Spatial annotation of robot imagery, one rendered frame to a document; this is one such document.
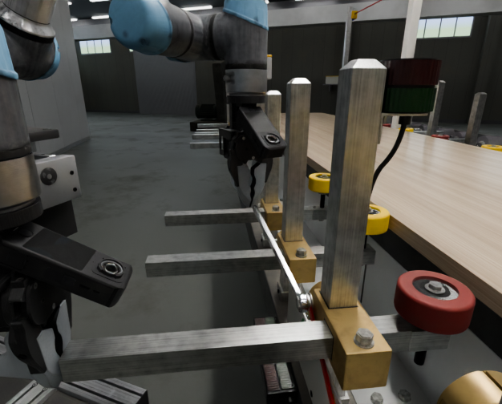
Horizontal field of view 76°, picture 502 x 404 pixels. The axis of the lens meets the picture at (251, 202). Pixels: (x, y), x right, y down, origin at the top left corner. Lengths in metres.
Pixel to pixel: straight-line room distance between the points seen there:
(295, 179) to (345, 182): 0.26
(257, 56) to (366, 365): 0.47
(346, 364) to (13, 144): 0.37
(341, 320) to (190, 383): 1.16
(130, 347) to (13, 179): 0.20
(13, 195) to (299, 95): 0.43
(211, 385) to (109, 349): 1.11
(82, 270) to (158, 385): 1.23
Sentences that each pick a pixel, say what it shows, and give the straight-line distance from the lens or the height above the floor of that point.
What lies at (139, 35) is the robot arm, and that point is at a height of 1.19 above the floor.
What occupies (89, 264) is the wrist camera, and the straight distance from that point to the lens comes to 0.35.
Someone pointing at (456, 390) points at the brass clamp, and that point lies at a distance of 0.24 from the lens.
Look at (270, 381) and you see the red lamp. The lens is 0.56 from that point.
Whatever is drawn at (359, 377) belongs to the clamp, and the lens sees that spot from 0.40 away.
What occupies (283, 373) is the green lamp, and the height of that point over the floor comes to 0.70.
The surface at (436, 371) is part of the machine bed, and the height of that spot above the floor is 0.68.
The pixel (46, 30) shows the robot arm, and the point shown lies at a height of 1.24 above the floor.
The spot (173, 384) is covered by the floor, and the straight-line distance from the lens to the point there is 1.53.
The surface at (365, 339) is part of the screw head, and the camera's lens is 0.38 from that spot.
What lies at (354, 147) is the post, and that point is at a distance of 0.35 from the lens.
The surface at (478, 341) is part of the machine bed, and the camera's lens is 0.57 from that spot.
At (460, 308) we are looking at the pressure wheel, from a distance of 0.42.
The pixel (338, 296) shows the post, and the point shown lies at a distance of 0.42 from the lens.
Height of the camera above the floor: 1.12
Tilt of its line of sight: 19 degrees down
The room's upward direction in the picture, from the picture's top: straight up
